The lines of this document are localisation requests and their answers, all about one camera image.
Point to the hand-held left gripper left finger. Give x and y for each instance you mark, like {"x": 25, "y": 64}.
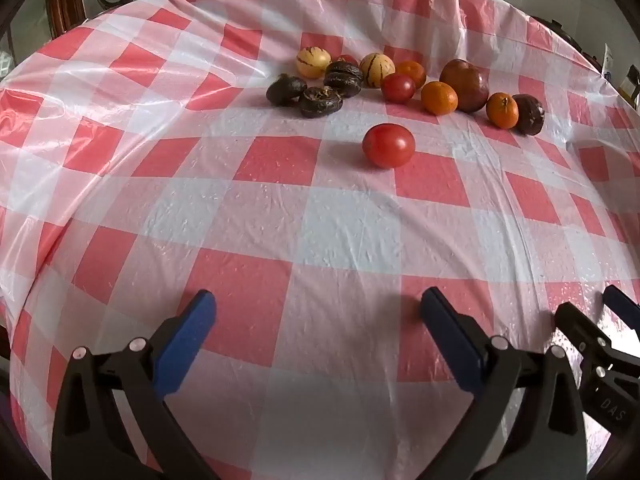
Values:
{"x": 187, "y": 340}

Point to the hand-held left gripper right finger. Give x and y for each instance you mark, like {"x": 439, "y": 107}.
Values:
{"x": 447, "y": 340}

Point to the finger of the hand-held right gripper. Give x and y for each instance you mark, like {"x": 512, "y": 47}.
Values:
{"x": 575, "y": 325}
{"x": 622, "y": 307}

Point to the large red tomato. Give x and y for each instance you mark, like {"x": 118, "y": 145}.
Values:
{"x": 388, "y": 146}

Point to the maroon smooth passion fruit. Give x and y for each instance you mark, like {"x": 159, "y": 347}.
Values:
{"x": 528, "y": 114}

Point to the dark red apple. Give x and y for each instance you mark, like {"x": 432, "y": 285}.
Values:
{"x": 464, "y": 85}

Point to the dark wrinkled passion fruit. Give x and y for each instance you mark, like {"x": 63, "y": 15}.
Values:
{"x": 343, "y": 79}
{"x": 286, "y": 91}
{"x": 320, "y": 101}

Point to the yellow striped pepino melon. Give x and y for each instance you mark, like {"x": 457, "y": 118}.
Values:
{"x": 377, "y": 70}
{"x": 313, "y": 62}

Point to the red white checked plastic tablecloth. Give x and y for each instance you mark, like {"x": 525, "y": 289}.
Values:
{"x": 300, "y": 240}

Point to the white carton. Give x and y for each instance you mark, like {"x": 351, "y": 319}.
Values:
{"x": 607, "y": 60}

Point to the small red tomato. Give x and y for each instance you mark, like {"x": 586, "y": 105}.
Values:
{"x": 346, "y": 59}

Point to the brown wooden furniture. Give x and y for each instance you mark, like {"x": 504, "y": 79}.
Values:
{"x": 65, "y": 0}

